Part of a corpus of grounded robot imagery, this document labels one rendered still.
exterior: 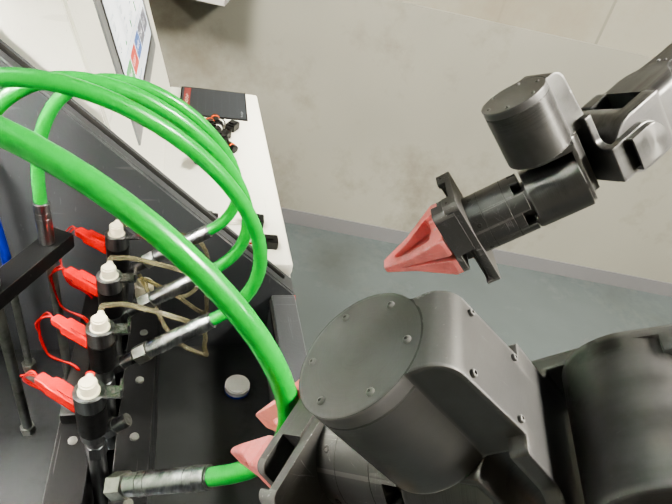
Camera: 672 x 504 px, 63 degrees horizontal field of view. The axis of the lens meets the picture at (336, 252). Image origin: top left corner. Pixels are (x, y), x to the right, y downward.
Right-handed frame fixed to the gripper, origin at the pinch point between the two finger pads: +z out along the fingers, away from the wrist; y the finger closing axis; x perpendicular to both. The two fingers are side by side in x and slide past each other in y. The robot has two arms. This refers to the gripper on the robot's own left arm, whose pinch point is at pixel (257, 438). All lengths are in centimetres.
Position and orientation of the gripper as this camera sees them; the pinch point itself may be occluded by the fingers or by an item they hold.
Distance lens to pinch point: 39.8
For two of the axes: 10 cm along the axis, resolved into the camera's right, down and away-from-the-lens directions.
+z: -7.0, 1.5, 7.0
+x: 5.3, 7.6, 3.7
